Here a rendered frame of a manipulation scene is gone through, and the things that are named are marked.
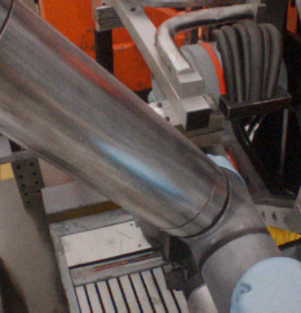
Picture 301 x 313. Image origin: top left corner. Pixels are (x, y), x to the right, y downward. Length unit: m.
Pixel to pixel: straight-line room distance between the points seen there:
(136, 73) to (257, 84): 0.76
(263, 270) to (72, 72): 0.21
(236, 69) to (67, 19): 0.67
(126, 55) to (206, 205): 0.90
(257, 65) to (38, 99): 0.34
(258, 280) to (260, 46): 0.30
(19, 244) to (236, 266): 1.31
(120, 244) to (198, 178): 1.15
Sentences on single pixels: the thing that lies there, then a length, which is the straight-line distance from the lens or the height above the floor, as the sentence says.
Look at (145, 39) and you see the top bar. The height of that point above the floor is 0.98.
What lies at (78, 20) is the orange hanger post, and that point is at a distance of 1.16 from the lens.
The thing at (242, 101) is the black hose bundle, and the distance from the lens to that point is 0.56.
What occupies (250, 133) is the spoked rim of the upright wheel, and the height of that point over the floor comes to 0.63.
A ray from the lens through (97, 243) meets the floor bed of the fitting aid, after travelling 1.51.
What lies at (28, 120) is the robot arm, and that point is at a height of 1.14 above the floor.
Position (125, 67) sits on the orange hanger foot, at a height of 0.61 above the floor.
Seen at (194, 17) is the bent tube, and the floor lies 1.01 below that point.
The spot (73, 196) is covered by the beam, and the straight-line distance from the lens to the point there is 1.58.
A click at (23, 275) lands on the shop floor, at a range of 1.58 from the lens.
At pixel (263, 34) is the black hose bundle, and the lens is 0.58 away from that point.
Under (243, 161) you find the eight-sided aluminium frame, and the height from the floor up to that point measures 0.62.
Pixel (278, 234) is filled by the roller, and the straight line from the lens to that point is 1.00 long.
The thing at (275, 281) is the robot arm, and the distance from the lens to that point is 0.37.
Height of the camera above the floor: 1.31
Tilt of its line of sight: 45 degrees down
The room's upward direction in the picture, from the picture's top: straight up
